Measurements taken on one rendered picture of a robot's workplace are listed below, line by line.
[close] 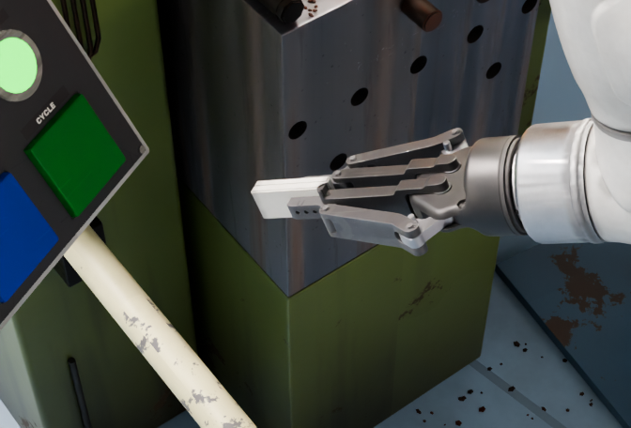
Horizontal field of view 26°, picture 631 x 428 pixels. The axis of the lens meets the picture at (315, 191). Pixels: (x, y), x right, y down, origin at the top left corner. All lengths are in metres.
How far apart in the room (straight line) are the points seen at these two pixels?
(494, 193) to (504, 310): 1.32
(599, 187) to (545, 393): 1.28
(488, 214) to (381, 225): 0.08
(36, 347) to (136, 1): 0.53
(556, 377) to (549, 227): 1.26
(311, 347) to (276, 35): 0.58
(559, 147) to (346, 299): 0.87
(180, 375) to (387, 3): 0.45
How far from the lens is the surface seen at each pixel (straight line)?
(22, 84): 1.13
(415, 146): 1.09
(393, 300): 1.91
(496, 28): 1.64
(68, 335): 1.86
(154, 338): 1.48
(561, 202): 0.98
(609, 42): 0.85
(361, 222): 1.04
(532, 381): 2.23
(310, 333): 1.82
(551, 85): 2.67
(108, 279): 1.54
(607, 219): 0.97
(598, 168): 0.96
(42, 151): 1.13
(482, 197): 1.00
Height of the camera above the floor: 1.85
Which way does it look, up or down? 49 degrees down
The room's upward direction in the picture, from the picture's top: straight up
